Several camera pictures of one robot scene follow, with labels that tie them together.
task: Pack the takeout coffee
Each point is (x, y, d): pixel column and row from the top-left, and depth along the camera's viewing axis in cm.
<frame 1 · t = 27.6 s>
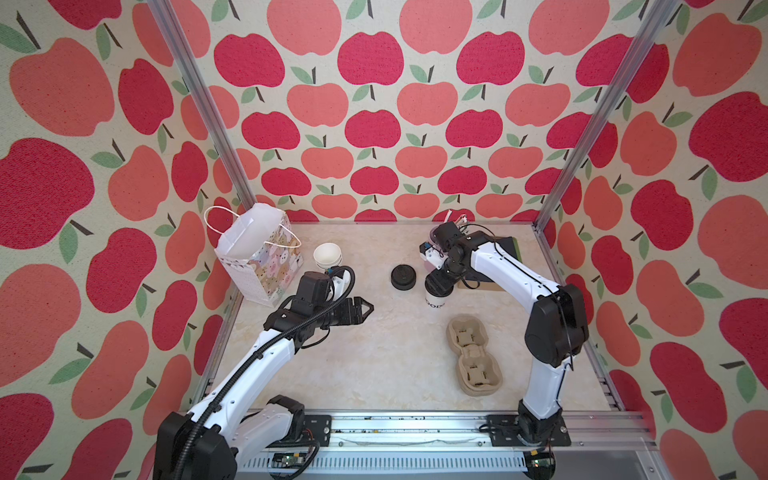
left hand: (368, 310, 78), fingers open
right hand: (448, 279, 91), fingers open
cartoon animal paper gift bag: (259, 248, 82), point 27 cm above the table
stack of white paper cups: (327, 255, 100), point 11 cm above the table
brown pulp cup carrier: (479, 369, 82), point 5 cm above the table
single white paper cup: (435, 302, 97), point 4 cm above the table

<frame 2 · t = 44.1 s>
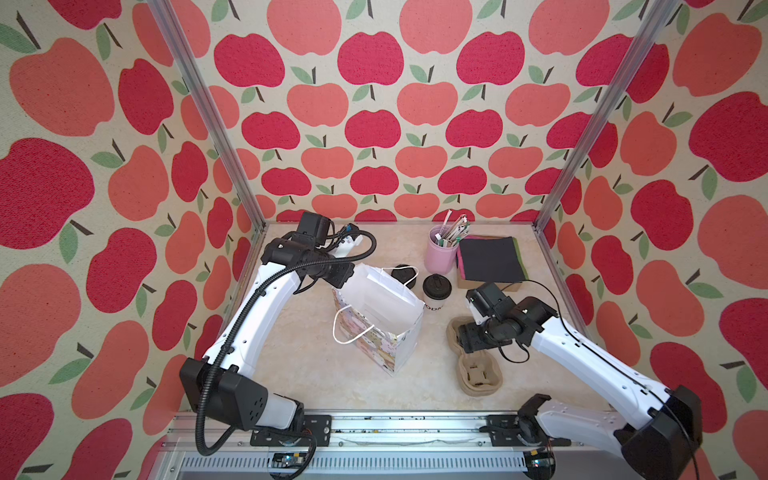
left hand: (354, 272, 77), fingers closed
right hand: (478, 337, 78), fingers open
cartoon animal paper gift bag: (378, 315, 93), point 4 cm above the table
pink cylindrical holder cup: (439, 259, 105), point 7 cm above the table
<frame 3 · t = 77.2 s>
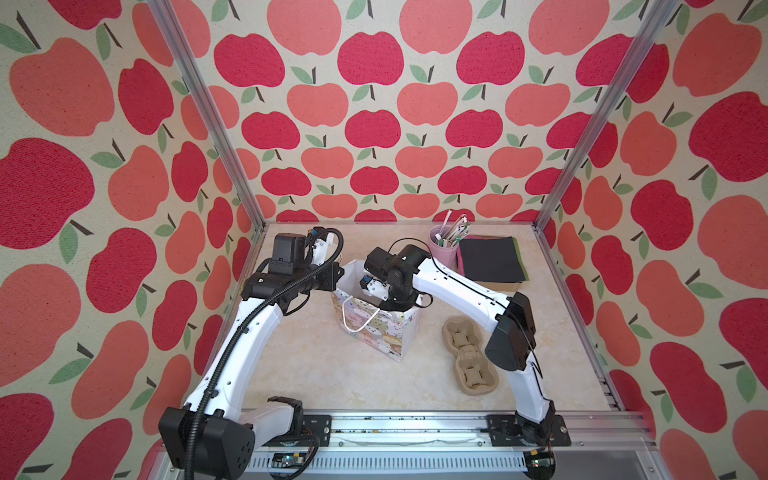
left hand: (347, 272, 76), fingers closed
right hand: (400, 311, 82), fingers open
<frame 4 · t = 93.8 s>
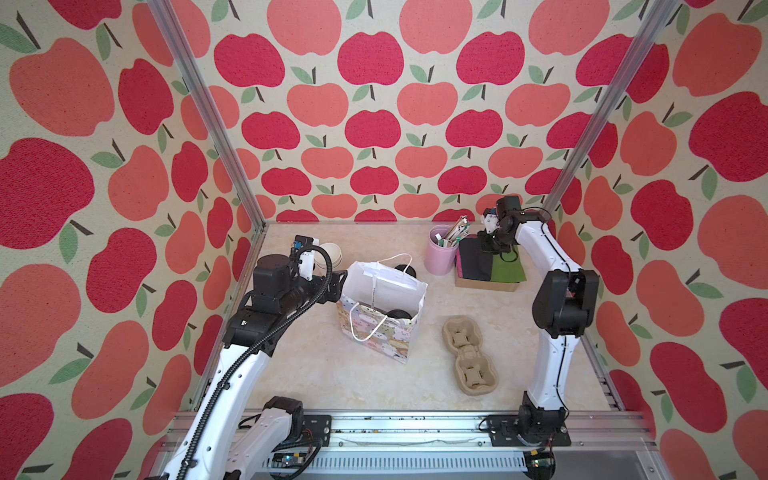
left hand: (334, 270, 71), fingers open
right hand: (487, 248, 98), fingers closed
